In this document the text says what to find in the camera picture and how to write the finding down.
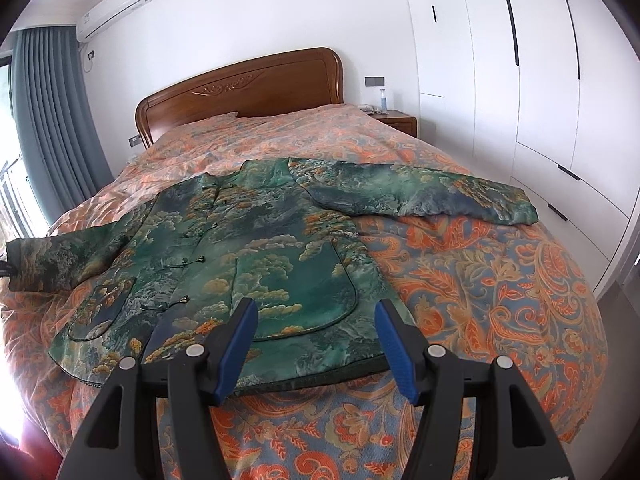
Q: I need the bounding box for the green landscape print jacket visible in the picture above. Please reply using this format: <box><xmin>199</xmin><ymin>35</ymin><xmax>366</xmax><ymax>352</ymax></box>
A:
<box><xmin>5</xmin><ymin>156</ymin><xmax>540</xmax><ymax>397</ymax></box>

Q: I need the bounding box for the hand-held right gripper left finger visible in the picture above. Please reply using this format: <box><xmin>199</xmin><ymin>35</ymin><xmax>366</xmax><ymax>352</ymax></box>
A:
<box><xmin>54</xmin><ymin>298</ymin><xmax>259</xmax><ymax>480</ymax></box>

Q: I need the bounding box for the window railing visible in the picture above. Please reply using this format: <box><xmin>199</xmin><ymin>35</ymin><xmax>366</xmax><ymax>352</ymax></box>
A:
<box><xmin>0</xmin><ymin>157</ymin><xmax>32</xmax><ymax>241</ymax></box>

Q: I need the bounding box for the orange paisley quilt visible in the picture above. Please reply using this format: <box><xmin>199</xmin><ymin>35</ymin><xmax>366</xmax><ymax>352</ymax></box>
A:
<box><xmin>0</xmin><ymin>102</ymin><xmax>608</xmax><ymax>480</ymax></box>

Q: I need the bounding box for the wooden headboard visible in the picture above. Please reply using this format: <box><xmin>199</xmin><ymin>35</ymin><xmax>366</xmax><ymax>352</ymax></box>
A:
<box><xmin>135</xmin><ymin>47</ymin><xmax>345</xmax><ymax>150</ymax></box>

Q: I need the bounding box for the white wardrobe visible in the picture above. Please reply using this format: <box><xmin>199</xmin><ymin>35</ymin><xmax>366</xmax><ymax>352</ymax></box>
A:
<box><xmin>397</xmin><ymin>0</ymin><xmax>640</xmax><ymax>306</ymax></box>

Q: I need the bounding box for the white air conditioner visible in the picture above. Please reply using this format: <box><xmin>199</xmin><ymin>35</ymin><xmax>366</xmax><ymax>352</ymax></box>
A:
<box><xmin>76</xmin><ymin>0</ymin><xmax>152</xmax><ymax>43</ymax></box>

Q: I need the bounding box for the wooden nightstand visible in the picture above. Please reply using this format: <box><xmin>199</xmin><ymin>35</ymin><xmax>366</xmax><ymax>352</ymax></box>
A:
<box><xmin>372</xmin><ymin>110</ymin><xmax>418</xmax><ymax>138</ymax></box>

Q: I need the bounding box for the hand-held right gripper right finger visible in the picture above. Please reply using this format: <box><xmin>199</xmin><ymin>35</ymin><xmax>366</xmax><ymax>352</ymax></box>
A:
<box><xmin>375</xmin><ymin>299</ymin><xmax>576</xmax><ymax>480</ymax></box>

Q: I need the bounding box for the grey curtain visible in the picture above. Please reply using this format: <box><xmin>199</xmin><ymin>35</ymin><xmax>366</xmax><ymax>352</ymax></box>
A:
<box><xmin>10</xmin><ymin>27</ymin><xmax>116</xmax><ymax>226</ymax></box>

